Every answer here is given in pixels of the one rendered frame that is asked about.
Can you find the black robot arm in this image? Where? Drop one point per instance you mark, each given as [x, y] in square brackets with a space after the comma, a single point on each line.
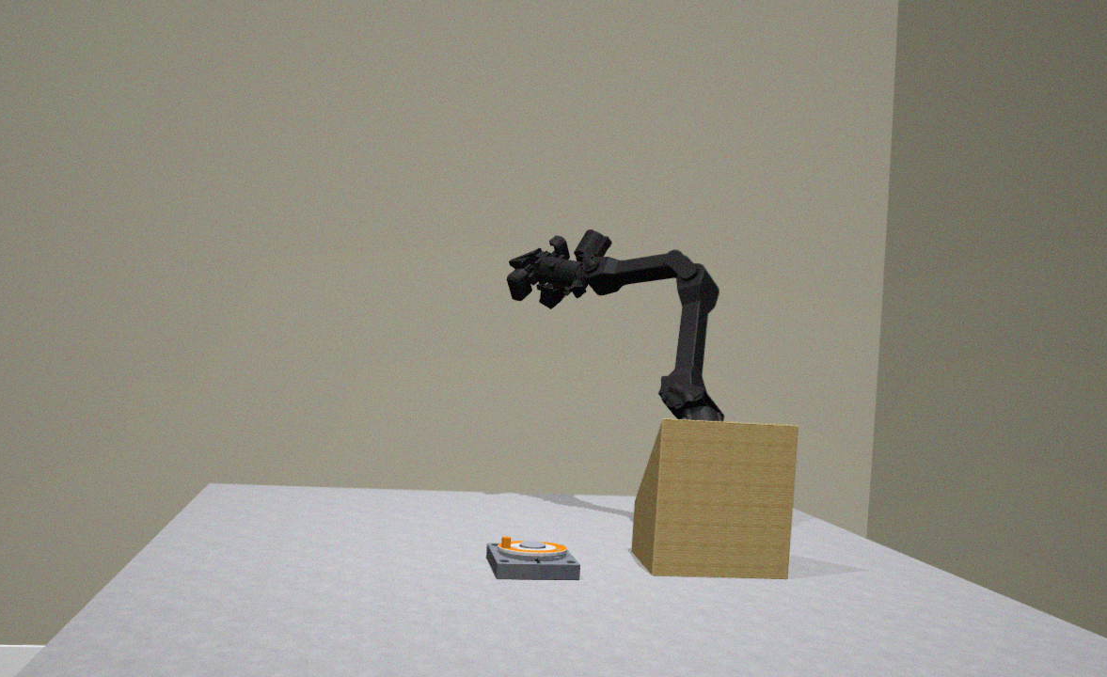
[683, 391]

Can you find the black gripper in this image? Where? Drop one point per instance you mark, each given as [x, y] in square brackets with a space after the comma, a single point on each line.
[535, 266]

